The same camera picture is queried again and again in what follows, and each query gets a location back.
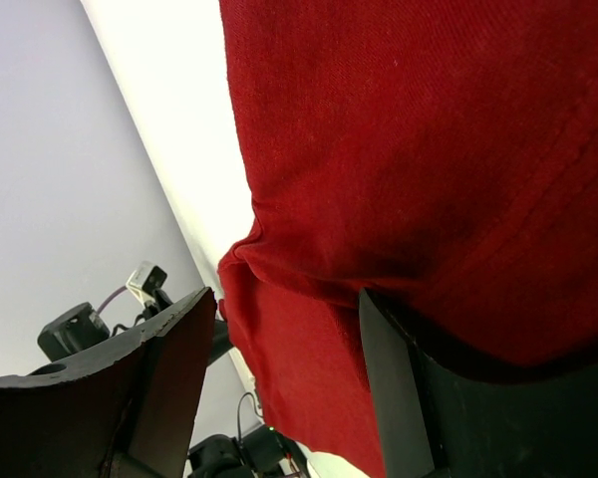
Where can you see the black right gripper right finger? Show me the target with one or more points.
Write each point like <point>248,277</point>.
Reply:
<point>446,409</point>

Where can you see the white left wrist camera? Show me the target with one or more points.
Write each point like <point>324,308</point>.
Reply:
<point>145,280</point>

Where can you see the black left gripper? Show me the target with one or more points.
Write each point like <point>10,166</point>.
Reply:
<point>82,327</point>

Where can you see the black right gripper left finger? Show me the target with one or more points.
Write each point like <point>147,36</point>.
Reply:
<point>123,408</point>

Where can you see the dark red t shirt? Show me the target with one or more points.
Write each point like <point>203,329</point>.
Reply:
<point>441,153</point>

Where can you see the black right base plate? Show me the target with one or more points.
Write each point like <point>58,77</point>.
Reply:
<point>263,452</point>

